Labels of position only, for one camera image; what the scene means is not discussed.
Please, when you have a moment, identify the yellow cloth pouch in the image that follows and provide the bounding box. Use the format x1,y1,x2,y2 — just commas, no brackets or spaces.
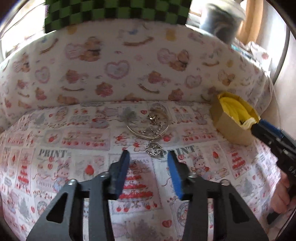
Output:
219,96,257,130

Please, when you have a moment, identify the hexagonal cardboard box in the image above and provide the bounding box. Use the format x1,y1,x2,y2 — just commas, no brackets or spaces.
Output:
210,91,260,146

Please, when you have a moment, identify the plastic tub with dark contents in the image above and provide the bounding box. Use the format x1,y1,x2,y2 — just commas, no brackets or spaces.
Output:
200,1,246,45

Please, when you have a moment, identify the wooden window frame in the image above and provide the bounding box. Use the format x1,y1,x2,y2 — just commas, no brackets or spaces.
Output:
237,0,263,45

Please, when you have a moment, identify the teddy bear print sheet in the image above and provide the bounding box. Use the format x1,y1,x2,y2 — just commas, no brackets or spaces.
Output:
1,20,273,130

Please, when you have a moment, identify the person's right hand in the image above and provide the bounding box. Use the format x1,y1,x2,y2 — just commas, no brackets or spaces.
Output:
270,171,295,214

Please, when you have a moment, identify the christmas print bed cover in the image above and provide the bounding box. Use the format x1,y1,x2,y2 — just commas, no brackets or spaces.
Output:
1,102,288,240

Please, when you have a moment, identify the silver jewelry chain pile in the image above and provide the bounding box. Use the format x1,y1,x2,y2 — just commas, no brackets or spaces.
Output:
140,102,171,159

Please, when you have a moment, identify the silver bangle ring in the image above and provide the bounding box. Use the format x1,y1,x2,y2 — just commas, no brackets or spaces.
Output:
125,115,170,140

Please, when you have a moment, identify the green checkered tissue box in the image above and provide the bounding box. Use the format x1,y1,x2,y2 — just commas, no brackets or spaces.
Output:
44,0,192,34

